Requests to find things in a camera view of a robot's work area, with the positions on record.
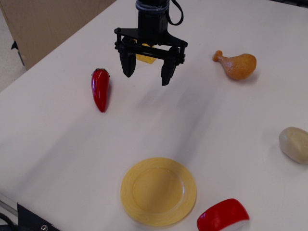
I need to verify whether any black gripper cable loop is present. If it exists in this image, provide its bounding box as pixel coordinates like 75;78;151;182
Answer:
166;0;184;26

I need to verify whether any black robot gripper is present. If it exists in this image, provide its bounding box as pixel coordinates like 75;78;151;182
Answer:
115;7;188;86

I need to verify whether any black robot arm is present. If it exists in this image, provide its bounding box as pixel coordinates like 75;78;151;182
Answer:
115;0;188;86

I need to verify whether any yellow plastic plate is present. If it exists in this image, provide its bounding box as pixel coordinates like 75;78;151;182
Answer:
120;157;197;227

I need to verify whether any toy chicken drumstick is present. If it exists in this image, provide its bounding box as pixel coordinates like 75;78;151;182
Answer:
212;51;257;80

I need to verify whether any yellow toy cheese wedge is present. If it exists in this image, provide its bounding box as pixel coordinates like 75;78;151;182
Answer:
134;39;156;64

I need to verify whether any red toy chili pepper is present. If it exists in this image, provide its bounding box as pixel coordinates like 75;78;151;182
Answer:
91;68;110;113

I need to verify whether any beige toy potato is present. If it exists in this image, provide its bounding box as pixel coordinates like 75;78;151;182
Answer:
279;127;308;165

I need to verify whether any black corner bracket with screw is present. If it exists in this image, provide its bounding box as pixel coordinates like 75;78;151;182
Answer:
17;204;59;231

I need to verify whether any red and white toy sushi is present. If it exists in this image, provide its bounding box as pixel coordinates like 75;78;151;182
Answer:
197;198;250;231

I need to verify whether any black cable at table corner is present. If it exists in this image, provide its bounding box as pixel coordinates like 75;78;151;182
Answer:
0;213;19;228

